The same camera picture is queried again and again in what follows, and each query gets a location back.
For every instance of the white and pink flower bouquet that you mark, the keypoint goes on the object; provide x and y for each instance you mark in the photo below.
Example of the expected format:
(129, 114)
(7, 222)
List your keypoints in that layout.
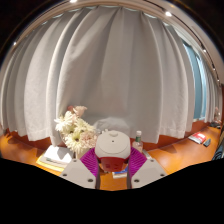
(75, 131)

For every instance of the white pleated curtain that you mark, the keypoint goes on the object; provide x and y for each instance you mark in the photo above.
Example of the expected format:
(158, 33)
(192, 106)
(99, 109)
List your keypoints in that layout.
(110, 66)

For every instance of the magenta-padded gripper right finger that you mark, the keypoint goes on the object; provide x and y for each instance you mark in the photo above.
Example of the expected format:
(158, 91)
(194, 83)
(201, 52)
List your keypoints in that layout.
(148, 171)

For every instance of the clear plastic bottle green cap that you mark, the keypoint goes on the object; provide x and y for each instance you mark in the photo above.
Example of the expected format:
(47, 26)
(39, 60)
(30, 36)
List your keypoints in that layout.
(137, 144)

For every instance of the white flat book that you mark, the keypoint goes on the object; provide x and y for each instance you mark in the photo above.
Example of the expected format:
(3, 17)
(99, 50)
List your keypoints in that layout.
(57, 155)

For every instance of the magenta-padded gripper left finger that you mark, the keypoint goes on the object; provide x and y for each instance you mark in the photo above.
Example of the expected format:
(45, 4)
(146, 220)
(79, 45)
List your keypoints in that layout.
(77, 173)

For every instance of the small dark remote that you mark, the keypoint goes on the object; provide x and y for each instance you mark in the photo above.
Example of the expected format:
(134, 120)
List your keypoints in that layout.
(207, 142)

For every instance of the red and white power cube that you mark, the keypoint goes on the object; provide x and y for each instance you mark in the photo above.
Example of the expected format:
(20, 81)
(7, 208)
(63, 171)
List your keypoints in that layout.
(112, 145)

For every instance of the white ceramic vase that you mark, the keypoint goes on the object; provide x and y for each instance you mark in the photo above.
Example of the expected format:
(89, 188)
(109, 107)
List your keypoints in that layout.
(81, 154)

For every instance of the blue flat book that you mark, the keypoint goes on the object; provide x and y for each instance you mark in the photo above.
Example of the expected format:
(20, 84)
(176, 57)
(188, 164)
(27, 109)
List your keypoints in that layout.
(120, 172)

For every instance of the yellow flat book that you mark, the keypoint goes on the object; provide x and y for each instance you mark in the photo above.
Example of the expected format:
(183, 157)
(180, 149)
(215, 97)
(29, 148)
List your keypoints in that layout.
(45, 163)

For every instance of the blue curtain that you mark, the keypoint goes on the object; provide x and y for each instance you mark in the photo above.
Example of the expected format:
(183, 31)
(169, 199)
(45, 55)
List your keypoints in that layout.
(198, 83)

